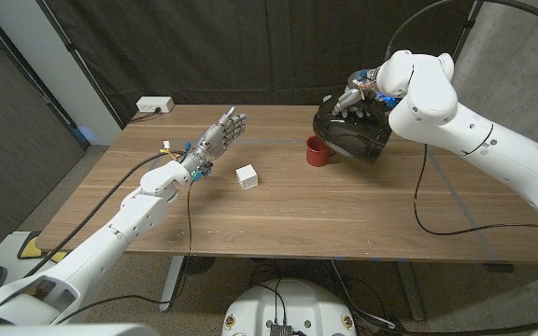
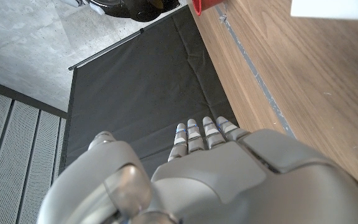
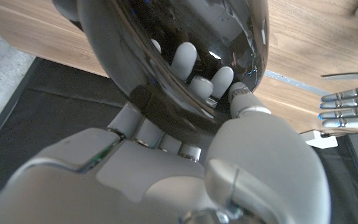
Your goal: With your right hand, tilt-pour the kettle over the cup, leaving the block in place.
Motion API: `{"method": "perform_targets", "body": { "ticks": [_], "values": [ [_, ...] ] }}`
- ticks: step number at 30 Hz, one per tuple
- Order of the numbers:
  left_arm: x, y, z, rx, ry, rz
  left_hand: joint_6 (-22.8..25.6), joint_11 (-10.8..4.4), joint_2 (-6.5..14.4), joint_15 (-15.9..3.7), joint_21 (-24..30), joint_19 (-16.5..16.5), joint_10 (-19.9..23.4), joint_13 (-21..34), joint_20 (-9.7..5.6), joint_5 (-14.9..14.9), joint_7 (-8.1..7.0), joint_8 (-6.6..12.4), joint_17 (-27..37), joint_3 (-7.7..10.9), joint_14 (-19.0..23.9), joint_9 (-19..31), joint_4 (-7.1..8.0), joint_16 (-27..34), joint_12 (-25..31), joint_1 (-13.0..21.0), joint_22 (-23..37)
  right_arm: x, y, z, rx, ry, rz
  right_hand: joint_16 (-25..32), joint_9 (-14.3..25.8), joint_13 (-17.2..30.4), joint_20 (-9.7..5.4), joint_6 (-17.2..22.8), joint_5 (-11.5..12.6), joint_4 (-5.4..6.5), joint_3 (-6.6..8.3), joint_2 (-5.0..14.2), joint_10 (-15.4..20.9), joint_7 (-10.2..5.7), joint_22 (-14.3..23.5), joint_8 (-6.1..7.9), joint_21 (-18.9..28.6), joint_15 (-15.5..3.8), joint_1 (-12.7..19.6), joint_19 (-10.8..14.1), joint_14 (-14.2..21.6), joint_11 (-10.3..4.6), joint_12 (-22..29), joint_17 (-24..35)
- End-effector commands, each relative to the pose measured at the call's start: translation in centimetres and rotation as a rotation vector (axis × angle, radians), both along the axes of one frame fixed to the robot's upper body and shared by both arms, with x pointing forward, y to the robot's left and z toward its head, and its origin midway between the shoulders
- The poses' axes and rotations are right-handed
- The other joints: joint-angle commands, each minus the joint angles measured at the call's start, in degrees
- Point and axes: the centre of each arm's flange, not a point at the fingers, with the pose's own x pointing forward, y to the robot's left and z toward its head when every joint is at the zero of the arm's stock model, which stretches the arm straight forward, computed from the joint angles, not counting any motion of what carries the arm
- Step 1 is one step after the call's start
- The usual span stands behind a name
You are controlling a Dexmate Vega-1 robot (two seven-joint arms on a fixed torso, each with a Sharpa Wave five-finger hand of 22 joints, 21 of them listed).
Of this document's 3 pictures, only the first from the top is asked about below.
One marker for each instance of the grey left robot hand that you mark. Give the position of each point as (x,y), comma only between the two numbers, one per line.
(217,137)

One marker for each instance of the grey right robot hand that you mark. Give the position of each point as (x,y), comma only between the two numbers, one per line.
(364,95)

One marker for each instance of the black glossy kettle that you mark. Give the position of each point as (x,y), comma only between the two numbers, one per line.
(348,135)

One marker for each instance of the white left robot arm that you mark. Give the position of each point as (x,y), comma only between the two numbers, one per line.
(91,261)

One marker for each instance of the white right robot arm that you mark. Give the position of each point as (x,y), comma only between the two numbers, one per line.
(484,140)

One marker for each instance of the white cube block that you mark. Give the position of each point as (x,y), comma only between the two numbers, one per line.
(246,177)

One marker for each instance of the red enamel cup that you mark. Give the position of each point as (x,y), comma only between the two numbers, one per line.
(315,156)

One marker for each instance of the grey tape outline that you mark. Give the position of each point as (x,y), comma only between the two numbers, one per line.
(269,140)

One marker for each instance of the white power strip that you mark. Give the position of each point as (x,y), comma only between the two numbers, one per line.
(154,104)

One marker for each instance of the black fabric backdrop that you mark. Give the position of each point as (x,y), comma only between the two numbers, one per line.
(269,46)

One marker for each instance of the black backdrop stand pole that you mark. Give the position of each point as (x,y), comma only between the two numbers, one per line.
(80,60)
(470,22)

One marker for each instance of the black round fan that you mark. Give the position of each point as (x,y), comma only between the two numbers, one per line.
(199,265)

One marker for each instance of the white table leg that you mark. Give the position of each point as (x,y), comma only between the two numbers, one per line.
(171,284)

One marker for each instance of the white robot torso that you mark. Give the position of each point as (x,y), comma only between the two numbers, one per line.
(292,303)

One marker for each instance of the grey table leg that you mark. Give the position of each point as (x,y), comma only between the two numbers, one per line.
(409,289)

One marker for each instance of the black box on torso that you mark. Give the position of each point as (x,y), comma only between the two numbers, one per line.
(280,330)

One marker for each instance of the black power adapter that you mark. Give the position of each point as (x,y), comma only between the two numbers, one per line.
(390,329)

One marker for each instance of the white base with yellow pad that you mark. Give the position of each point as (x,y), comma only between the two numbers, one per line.
(12,252)

